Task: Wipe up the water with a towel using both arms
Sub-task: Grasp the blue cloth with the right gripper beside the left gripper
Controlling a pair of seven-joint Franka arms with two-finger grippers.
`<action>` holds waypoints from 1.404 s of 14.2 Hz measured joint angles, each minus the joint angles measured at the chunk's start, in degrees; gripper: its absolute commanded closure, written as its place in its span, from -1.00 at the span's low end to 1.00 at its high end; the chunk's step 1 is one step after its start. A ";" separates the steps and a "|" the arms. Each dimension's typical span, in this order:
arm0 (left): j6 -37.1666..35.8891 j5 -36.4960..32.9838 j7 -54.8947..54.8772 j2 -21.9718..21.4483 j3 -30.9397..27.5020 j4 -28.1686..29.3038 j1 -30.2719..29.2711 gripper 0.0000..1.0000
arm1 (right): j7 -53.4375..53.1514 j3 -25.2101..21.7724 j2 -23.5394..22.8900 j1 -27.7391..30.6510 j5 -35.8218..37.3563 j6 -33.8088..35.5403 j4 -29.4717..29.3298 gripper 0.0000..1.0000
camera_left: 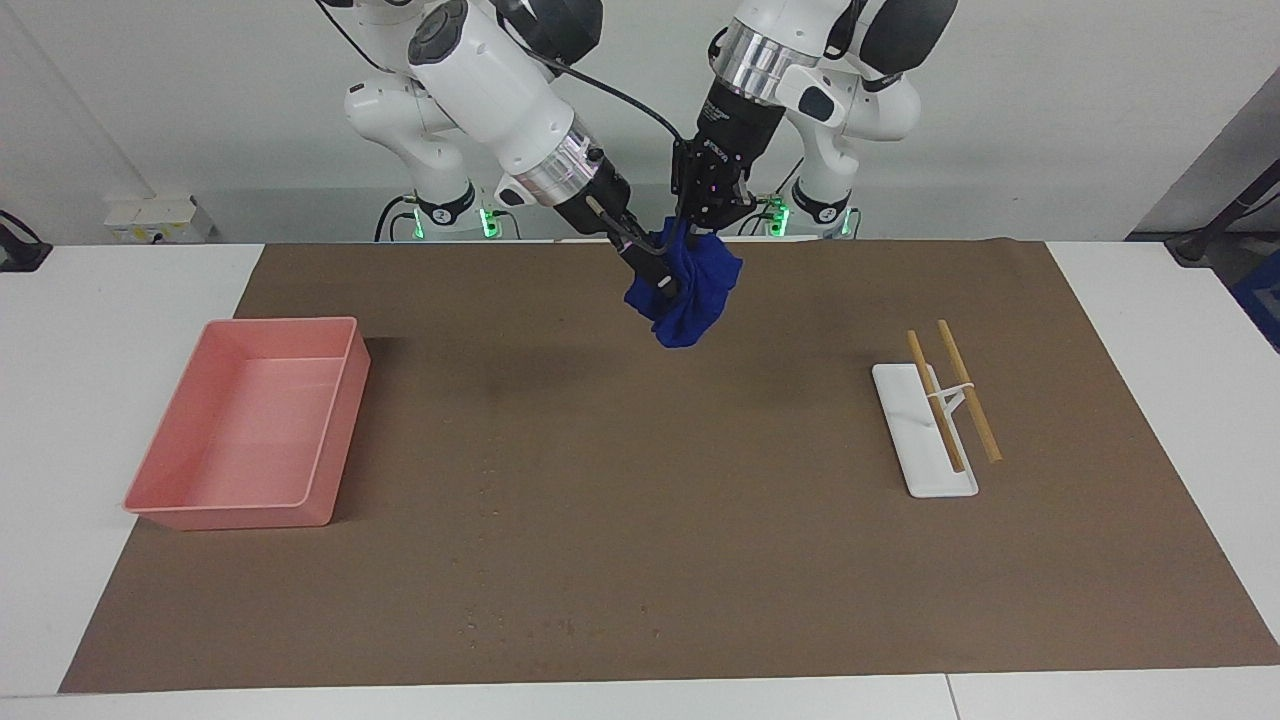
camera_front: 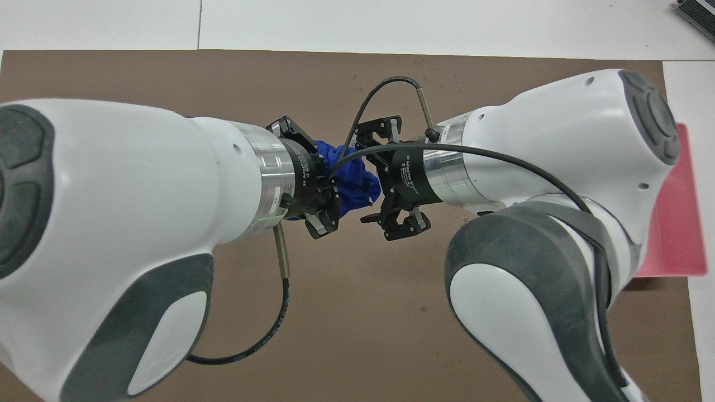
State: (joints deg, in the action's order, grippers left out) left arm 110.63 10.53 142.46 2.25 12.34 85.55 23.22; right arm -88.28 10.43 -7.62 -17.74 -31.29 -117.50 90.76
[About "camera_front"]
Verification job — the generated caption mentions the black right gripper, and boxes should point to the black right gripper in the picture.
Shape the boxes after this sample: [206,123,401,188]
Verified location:
[355,116,432,242]

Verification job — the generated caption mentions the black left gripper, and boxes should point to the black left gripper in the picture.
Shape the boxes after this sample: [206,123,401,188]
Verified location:
[265,116,342,240]

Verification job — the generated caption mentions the blue towel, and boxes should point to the blue towel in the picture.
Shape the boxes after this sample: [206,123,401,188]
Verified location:
[285,140,384,222]

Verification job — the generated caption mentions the brown table mat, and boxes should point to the brown table mat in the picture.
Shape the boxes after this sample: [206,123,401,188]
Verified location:
[0,49,703,402]

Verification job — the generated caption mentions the pink plastic bin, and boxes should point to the pink plastic bin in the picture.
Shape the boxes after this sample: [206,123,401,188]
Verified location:
[634,123,709,278]

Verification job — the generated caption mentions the striped grey device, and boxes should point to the striped grey device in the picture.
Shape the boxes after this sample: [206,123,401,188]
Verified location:
[672,0,715,30]

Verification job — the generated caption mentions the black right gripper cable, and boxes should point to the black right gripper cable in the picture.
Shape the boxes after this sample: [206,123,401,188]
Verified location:
[326,76,632,391]

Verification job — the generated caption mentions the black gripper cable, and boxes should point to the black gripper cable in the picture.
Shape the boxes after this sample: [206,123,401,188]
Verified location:
[326,76,632,391]
[186,226,292,366]

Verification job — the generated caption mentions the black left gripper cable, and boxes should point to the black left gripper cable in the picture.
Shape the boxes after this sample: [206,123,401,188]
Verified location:
[186,226,292,366]

